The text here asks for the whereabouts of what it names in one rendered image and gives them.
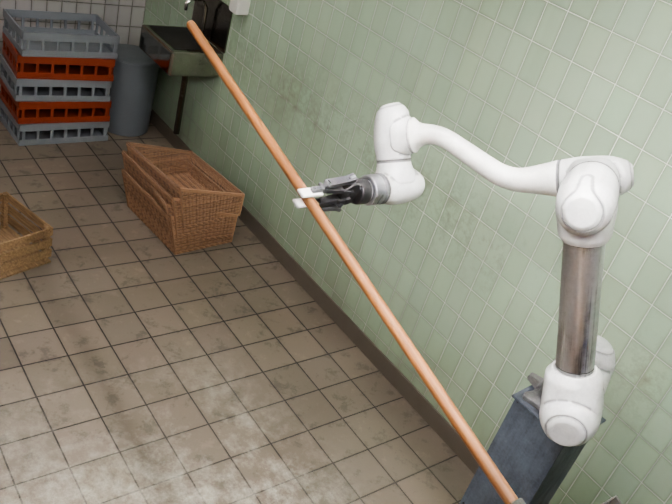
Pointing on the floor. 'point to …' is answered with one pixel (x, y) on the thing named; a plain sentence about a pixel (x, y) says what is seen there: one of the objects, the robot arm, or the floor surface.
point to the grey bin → (132, 91)
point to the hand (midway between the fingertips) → (307, 197)
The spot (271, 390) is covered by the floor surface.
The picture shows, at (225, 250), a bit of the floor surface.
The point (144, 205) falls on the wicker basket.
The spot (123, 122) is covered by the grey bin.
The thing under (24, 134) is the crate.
